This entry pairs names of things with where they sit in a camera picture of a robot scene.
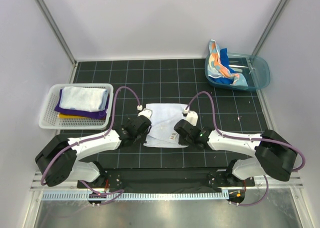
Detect black grid mat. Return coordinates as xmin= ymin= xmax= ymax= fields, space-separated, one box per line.
xmin=70 ymin=59 xmax=269 ymax=169

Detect white towel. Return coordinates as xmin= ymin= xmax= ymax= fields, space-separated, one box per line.
xmin=144 ymin=103 xmax=186 ymax=148

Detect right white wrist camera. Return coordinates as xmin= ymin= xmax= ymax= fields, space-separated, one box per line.
xmin=182 ymin=108 xmax=198 ymax=126

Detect left aluminium frame post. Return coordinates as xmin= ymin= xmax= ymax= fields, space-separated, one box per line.
xmin=35 ymin=0 xmax=77 ymax=66

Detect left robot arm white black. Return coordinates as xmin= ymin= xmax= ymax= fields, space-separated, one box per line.
xmin=35 ymin=115 xmax=152 ymax=188

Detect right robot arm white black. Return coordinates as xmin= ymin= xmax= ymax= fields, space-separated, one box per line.
xmin=174 ymin=119 xmax=298 ymax=186

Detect orange patterned towel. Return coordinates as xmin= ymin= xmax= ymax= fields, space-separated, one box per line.
xmin=207 ymin=39 xmax=248 ymax=88

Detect yellow folded towel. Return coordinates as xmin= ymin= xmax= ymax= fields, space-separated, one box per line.
xmin=57 ymin=113 xmax=86 ymax=119

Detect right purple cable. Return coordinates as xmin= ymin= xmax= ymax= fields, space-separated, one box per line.
xmin=184 ymin=91 xmax=306 ymax=207

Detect white slotted cable duct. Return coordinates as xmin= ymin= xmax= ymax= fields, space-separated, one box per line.
xmin=41 ymin=190 xmax=229 ymax=202

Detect white plastic basket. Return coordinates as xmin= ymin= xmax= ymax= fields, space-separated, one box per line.
xmin=38 ymin=83 xmax=114 ymax=130

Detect aluminium rail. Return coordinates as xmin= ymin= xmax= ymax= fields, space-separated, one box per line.
xmin=29 ymin=172 xmax=304 ymax=191

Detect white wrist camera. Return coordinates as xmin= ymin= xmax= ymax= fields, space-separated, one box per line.
xmin=182 ymin=108 xmax=198 ymax=126
xmin=137 ymin=105 xmax=153 ymax=119

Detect dark blue towel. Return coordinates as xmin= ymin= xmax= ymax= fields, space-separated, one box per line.
xmin=210 ymin=48 xmax=236 ymax=85

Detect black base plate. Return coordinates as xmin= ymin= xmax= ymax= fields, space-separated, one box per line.
xmin=87 ymin=167 xmax=255 ymax=194

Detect purple folded towel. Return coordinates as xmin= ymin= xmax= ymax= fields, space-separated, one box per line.
xmin=54 ymin=89 xmax=110 ymax=120

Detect light blue bear towel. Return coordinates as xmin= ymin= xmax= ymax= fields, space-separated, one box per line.
xmin=59 ymin=86 xmax=109 ymax=112

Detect aluminium frame post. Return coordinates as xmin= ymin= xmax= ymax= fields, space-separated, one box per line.
xmin=35 ymin=0 xmax=77 ymax=66
xmin=252 ymin=0 xmax=290 ymax=56

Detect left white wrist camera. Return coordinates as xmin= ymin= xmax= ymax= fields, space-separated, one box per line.
xmin=137 ymin=105 xmax=153 ymax=119

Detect teal plastic bowl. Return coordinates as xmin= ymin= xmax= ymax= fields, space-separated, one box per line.
xmin=204 ymin=52 xmax=271 ymax=92

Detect right aluminium frame post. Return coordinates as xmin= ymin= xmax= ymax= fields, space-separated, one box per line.
xmin=252 ymin=0 xmax=290 ymax=56

